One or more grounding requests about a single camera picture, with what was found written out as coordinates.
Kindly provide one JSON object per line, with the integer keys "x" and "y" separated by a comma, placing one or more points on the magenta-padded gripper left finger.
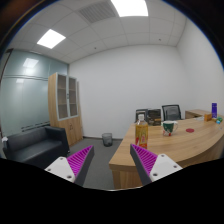
{"x": 78, "y": 161}

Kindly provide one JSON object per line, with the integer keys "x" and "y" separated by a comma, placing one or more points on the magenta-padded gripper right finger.
{"x": 146, "y": 159}

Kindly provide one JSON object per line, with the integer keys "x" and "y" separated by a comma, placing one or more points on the yellow-labelled drink bottle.
{"x": 141, "y": 133}

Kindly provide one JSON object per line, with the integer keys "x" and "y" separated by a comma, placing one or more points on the grey mesh waste bin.
{"x": 107, "y": 140}

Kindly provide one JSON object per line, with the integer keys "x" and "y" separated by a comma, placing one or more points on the green and white mug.
{"x": 168, "y": 128}

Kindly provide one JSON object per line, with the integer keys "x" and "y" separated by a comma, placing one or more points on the brown and black cardboard box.
{"x": 154, "y": 121}

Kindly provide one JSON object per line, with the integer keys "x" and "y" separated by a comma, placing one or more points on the flat dark cardboard box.
{"x": 154, "y": 112}

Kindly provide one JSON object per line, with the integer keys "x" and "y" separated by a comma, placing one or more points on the black leather sofa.
{"x": 33, "y": 146}

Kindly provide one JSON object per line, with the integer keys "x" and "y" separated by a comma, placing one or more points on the dark plain-backed office chair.
{"x": 140, "y": 111}

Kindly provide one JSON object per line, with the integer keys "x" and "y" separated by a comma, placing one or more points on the flat round red coaster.
{"x": 190, "y": 130}

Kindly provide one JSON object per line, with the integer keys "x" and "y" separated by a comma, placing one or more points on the black mesh-backed office chair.
{"x": 171, "y": 112}

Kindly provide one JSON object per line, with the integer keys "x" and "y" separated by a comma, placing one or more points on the wooden glass-door cabinet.
{"x": 63, "y": 110}

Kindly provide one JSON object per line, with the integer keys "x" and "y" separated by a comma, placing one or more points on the wooden side desk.
{"x": 195, "y": 113}

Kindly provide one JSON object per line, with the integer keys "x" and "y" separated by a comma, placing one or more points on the orange wooden box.
{"x": 208, "y": 117}

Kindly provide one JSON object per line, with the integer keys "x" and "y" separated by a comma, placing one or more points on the green box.
{"x": 219, "y": 119}

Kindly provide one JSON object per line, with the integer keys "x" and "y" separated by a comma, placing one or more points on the tall purple box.
{"x": 214, "y": 110}

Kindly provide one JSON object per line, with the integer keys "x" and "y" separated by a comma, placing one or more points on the square ceiling light panel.
{"x": 51, "y": 38}
{"x": 130, "y": 8}

